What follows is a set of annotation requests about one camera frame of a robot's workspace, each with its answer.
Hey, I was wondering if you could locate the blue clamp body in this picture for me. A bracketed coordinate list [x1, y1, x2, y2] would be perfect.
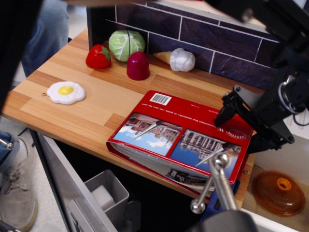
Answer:
[201, 180, 240, 221]

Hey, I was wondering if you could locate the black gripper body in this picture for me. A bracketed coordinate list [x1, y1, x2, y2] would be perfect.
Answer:
[223, 81, 295, 144]

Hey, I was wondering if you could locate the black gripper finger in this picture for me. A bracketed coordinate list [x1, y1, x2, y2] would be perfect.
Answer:
[214, 103, 236, 127]
[247, 133, 281, 154]

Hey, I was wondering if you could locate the grey cabinet door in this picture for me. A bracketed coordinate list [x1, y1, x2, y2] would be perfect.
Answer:
[37, 133, 117, 232]

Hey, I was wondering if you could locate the red hardcover picture book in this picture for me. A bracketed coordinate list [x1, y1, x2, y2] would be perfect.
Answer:
[106, 90, 253, 192]

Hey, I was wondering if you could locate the grey sneaker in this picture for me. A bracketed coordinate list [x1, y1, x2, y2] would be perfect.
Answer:
[0, 137, 38, 232]

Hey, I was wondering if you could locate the metal clamp screw handle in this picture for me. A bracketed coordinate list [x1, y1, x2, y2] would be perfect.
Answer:
[190, 152, 239, 214]

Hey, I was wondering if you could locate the grey plastic bin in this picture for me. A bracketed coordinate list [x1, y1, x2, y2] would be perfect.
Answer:
[85, 170, 129, 227]

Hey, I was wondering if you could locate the toy fried egg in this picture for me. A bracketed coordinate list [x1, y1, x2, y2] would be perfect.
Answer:
[47, 81, 85, 105]

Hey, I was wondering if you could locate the orange transparent pot lid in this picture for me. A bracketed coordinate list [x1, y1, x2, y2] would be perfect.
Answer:
[253, 171, 306, 217]

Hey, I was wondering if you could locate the green toy cabbage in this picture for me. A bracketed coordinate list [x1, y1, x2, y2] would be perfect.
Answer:
[109, 30, 146, 62]

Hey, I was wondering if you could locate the white toy ice cream cone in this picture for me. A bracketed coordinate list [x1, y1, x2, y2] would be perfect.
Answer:
[153, 48, 196, 72]

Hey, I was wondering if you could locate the red toy strawberry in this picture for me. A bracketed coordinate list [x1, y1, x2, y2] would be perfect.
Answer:
[85, 44, 112, 69]

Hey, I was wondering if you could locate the dark red toy onion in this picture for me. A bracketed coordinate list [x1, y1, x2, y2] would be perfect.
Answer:
[126, 51, 150, 81]

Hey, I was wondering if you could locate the blue jeans leg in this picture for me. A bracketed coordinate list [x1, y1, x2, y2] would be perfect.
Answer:
[21, 0, 70, 77]

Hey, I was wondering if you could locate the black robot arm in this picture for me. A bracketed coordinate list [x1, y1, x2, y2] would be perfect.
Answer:
[210, 0, 309, 153]

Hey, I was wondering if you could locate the white block in bin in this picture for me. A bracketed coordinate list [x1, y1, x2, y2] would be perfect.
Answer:
[91, 185, 115, 211]

